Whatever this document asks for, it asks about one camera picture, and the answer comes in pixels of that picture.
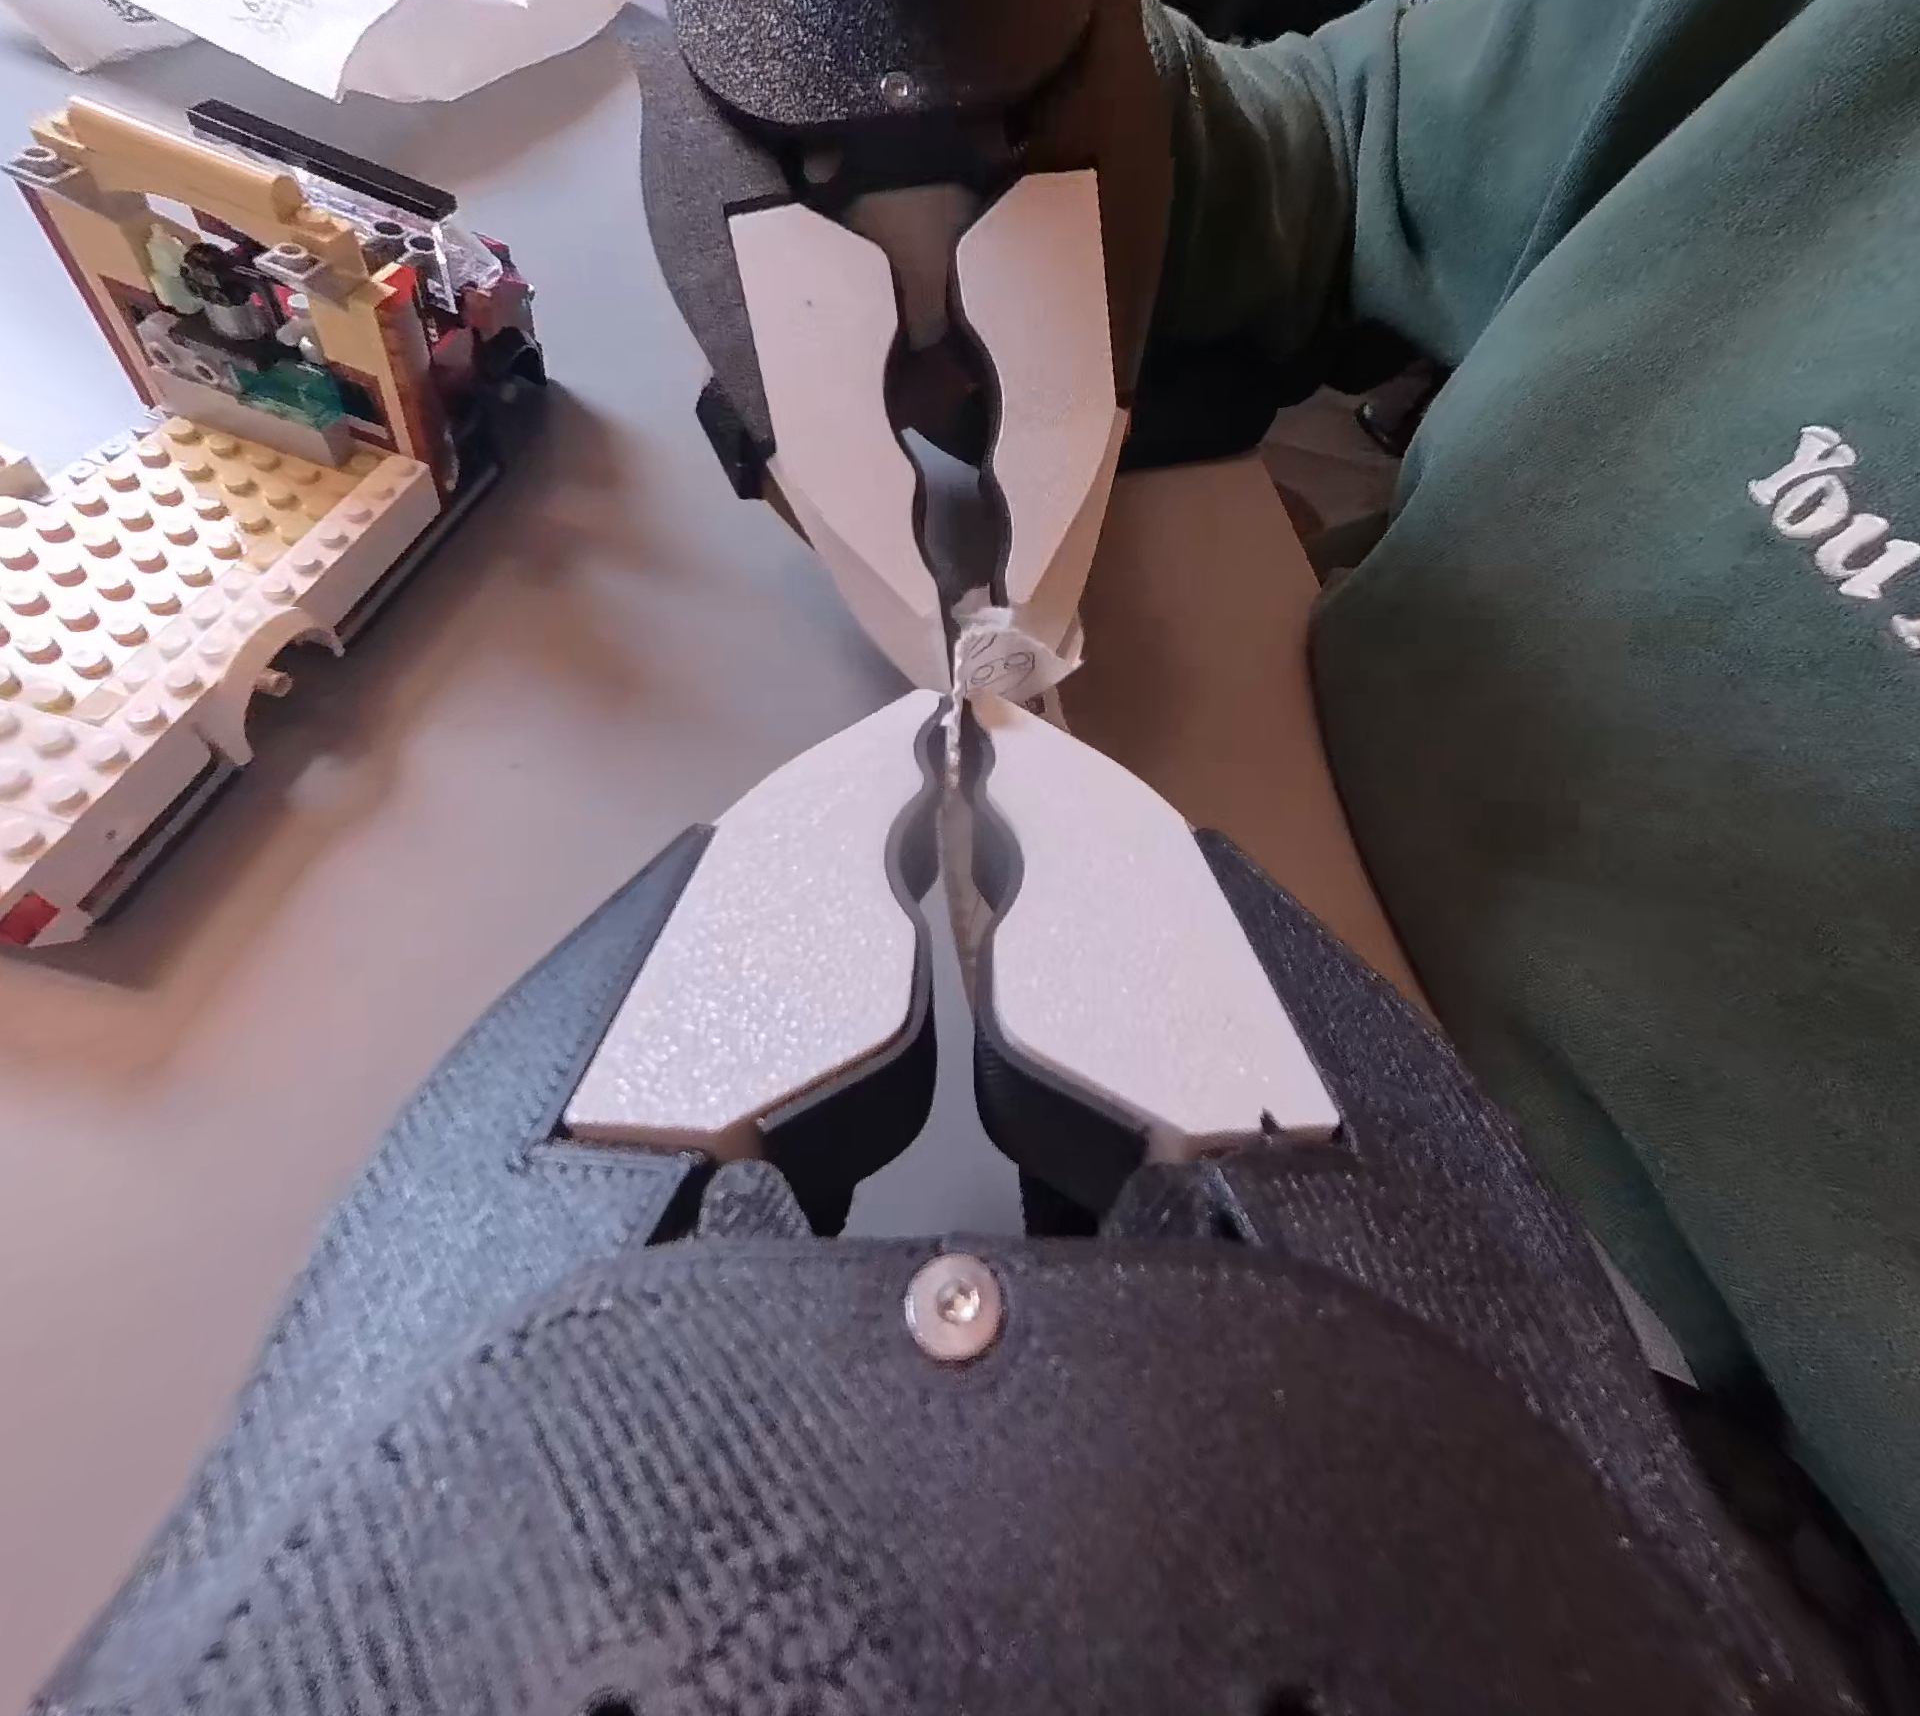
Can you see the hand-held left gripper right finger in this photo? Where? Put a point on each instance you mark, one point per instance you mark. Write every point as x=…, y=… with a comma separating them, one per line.
x=1154, y=981

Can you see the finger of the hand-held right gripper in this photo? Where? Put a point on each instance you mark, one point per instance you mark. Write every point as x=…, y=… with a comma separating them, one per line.
x=1050, y=351
x=818, y=367

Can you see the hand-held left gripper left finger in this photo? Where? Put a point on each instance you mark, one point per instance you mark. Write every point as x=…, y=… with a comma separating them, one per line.
x=751, y=981

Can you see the small brick-print paper bag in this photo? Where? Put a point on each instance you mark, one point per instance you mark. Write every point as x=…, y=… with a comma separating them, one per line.
x=1008, y=663

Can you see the toy brick truck model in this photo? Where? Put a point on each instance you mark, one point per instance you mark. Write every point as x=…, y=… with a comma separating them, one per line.
x=224, y=516

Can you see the white long brick plate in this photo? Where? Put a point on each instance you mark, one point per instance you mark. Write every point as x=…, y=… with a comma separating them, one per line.
x=74, y=831
x=135, y=726

